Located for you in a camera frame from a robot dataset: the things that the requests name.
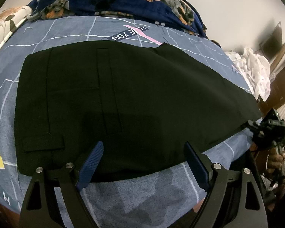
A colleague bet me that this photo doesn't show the black pants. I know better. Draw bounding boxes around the black pants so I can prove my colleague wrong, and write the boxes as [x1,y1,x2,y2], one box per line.
[14,41,261,183]

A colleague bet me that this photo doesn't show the dark wooden cabinet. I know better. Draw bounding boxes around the dark wooden cabinet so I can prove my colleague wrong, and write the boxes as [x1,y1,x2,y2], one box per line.
[258,67,285,116]

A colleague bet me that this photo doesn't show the dark wall-mounted television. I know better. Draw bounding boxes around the dark wall-mounted television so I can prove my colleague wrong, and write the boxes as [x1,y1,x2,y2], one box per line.
[260,22,283,61]

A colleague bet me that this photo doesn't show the white floral pillow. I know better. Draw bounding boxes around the white floral pillow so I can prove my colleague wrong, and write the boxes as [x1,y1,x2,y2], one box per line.
[0,6,32,48]

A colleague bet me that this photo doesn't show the white crumpled cloth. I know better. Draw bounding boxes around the white crumpled cloth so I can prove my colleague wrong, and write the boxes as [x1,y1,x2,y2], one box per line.
[225,46,271,101]

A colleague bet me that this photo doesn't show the navy floral blanket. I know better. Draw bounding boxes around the navy floral blanket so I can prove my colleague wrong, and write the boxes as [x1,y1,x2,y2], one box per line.
[28,0,206,38]

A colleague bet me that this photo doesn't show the person's right hand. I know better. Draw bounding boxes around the person's right hand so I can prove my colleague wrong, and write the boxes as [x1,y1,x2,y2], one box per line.
[267,148,285,174]

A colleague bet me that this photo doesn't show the blue grid-pattern bed sheet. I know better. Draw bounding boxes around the blue grid-pattern bed sheet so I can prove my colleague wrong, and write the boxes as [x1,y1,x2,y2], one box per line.
[0,16,248,227]

